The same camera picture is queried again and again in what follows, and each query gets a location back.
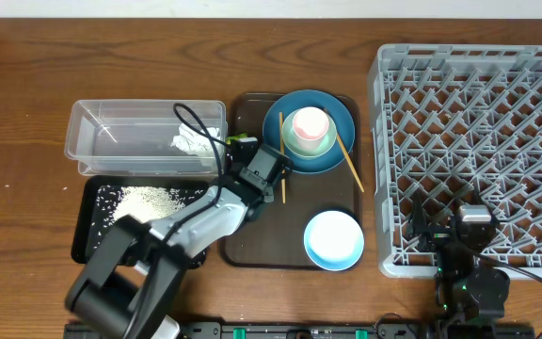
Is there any yellow green snack wrapper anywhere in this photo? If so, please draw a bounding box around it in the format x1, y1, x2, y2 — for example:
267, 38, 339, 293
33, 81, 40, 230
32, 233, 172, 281
226, 133, 248, 144

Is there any white napkin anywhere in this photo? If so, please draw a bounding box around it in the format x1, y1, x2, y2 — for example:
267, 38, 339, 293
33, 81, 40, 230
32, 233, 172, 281
170, 123, 214, 157

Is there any pink cup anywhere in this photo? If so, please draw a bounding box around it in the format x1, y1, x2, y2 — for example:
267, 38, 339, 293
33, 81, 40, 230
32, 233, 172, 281
293, 106, 329, 151

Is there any light blue bowl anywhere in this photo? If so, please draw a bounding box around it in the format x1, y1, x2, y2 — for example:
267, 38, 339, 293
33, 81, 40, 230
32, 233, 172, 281
303, 210, 365, 271

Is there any white rice pile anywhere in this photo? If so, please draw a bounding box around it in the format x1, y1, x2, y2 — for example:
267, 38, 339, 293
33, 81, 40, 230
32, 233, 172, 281
91, 186, 205, 228

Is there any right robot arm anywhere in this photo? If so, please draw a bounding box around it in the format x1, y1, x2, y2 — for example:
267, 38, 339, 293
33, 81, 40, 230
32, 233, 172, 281
406, 194, 510, 338

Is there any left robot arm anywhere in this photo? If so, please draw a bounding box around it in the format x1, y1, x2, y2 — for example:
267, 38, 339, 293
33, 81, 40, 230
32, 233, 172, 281
65, 137, 293, 338

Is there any grey dishwasher rack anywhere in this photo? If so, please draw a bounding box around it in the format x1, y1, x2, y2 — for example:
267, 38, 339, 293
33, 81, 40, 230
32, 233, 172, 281
367, 44, 542, 279

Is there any black waste tray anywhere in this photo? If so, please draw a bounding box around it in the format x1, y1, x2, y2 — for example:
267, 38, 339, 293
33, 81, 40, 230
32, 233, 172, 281
71, 175, 208, 264

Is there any dark blue plate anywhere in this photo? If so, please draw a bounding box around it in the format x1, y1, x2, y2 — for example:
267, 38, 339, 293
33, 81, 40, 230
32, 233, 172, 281
263, 89, 356, 174

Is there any light green bowl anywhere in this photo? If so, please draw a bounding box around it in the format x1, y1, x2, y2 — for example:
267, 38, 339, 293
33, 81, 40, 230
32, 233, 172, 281
282, 109, 337, 159

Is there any brown serving tray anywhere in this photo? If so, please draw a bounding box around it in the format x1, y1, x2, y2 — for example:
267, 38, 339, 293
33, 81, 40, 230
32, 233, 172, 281
218, 92, 362, 270

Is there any clear plastic bin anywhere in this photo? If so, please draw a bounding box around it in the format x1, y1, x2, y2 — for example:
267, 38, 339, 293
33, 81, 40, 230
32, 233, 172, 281
65, 99, 227, 177

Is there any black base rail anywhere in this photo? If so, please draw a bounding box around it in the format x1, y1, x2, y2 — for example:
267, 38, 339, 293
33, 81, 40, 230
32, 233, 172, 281
62, 320, 535, 339

